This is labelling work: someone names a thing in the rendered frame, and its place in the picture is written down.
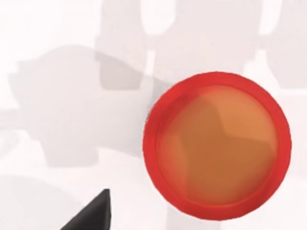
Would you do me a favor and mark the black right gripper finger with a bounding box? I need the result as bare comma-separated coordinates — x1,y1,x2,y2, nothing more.
59,188,112,230

